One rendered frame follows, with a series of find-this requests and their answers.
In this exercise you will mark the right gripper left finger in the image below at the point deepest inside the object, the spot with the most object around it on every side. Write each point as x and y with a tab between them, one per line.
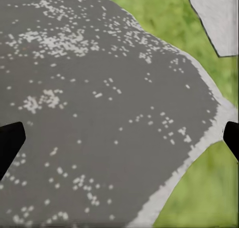
12	137

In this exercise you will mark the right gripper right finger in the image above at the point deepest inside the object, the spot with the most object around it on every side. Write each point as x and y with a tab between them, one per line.
231	137

